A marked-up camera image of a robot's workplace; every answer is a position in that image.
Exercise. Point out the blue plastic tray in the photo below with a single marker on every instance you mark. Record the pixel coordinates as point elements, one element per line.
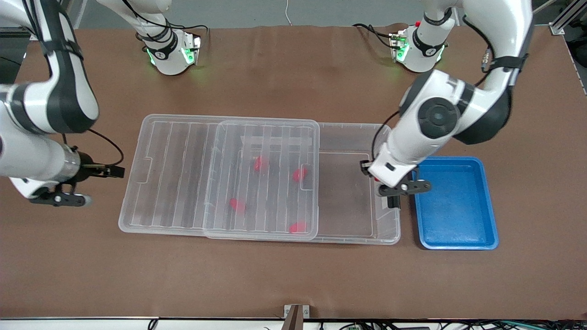
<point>454,206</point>

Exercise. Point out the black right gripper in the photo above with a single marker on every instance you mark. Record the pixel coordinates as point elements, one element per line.
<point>86,167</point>

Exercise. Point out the aluminium frame profile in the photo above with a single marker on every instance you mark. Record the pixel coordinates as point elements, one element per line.
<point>566,16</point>
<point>13,32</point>

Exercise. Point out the brown table mat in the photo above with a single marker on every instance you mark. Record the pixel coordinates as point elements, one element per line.
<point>293,279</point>

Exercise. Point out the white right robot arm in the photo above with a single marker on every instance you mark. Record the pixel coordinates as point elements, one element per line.
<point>69,91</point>

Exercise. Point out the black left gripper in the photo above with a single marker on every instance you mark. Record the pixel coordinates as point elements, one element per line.
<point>393,201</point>

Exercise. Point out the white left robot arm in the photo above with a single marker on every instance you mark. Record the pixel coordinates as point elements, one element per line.
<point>440,117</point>

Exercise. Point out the grey metal table bracket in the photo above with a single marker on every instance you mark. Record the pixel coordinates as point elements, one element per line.
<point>296,316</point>

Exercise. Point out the clear plastic storage box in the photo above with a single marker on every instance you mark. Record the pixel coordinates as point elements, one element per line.
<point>348,201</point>

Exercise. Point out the clear ribbed plastic lid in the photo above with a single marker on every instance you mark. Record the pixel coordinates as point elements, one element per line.
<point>183,183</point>

